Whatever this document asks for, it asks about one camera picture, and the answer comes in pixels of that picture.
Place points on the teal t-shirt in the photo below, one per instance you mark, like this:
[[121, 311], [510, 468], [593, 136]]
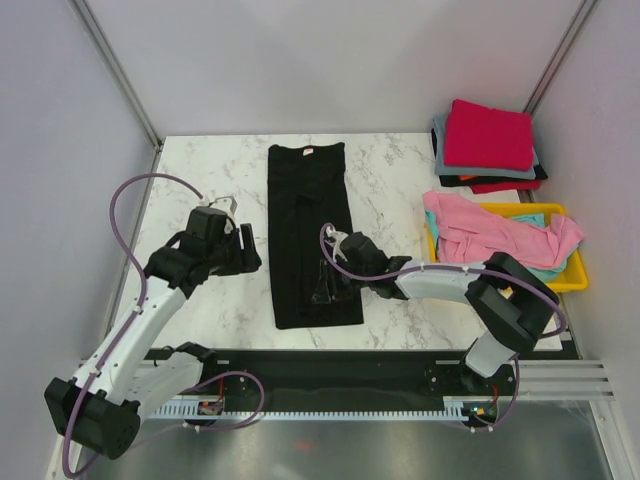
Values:
[[543, 275]]

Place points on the left aluminium frame post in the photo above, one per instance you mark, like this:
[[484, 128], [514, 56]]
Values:
[[99, 39]]

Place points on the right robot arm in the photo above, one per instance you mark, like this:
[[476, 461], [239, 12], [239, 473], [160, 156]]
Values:
[[512, 303]]

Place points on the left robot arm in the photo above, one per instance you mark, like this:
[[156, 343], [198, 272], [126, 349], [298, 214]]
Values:
[[106, 401]]

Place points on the yellow plastic bin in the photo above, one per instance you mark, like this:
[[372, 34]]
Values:
[[572, 278]]

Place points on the folded dark red t-shirt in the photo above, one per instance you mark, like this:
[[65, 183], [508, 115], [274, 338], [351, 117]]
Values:
[[505, 186]]

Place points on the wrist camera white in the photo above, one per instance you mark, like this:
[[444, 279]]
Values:
[[226, 204], [334, 239]]

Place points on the aluminium frame post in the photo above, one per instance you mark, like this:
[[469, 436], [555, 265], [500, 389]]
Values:
[[568, 41], [99, 39]]

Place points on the pink t-shirt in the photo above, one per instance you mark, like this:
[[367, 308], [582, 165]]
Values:
[[467, 233]]

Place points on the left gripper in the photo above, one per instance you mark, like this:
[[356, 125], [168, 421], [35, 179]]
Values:
[[245, 259]]

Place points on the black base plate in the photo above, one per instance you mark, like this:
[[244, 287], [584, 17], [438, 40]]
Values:
[[324, 381]]

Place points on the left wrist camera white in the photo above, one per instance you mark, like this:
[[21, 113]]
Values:
[[226, 204]]

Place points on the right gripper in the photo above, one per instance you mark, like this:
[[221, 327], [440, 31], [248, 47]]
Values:
[[325, 291]]

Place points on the white cable duct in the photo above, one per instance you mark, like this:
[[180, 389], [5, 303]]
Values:
[[182, 409]]

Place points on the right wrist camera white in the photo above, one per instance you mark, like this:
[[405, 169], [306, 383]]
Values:
[[334, 239]]

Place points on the right aluminium frame post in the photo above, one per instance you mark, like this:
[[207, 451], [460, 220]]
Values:
[[568, 41]]

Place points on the folded grey t-shirt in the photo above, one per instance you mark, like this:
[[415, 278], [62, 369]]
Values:
[[438, 136]]

